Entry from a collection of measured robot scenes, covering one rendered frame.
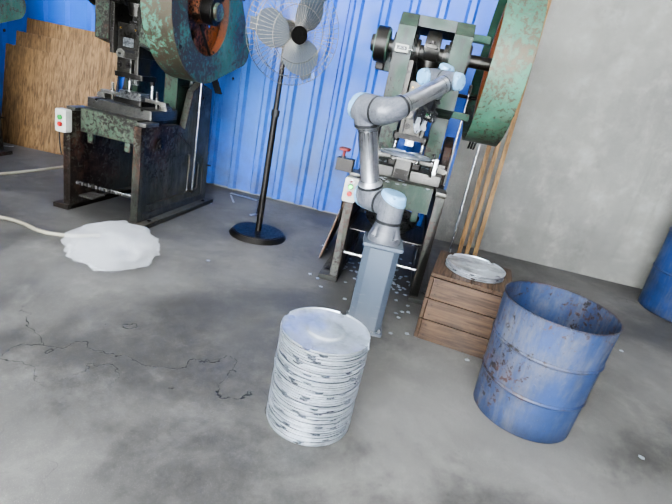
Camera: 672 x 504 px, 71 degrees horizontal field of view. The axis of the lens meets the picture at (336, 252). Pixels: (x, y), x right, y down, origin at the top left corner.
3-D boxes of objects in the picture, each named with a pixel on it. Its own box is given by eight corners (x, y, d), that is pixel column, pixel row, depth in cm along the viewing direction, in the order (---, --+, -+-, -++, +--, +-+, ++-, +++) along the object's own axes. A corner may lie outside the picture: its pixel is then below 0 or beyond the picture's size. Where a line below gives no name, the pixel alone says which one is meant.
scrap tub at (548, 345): (589, 461, 168) (644, 347, 152) (472, 428, 173) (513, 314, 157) (559, 393, 207) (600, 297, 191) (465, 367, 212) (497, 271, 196)
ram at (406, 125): (423, 138, 259) (437, 82, 249) (397, 132, 261) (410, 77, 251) (424, 136, 275) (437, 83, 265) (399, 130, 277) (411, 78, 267)
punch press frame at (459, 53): (414, 272, 270) (484, 19, 225) (343, 254, 276) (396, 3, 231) (418, 235, 344) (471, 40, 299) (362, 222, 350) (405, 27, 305)
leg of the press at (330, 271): (336, 282, 274) (369, 127, 244) (317, 278, 276) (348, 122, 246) (359, 239, 360) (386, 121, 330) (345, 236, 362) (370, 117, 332)
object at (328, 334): (381, 329, 159) (382, 327, 159) (349, 368, 133) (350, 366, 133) (306, 300, 168) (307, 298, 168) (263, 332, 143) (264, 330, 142)
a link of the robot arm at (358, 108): (373, 218, 216) (367, 99, 186) (352, 208, 226) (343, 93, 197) (391, 209, 222) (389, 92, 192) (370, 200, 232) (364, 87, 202)
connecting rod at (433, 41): (431, 98, 255) (448, 30, 243) (408, 94, 256) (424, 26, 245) (431, 99, 274) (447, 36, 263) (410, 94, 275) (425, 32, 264)
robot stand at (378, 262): (381, 338, 223) (403, 250, 208) (343, 329, 224) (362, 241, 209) (381, 320, 241) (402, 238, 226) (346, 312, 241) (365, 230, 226)
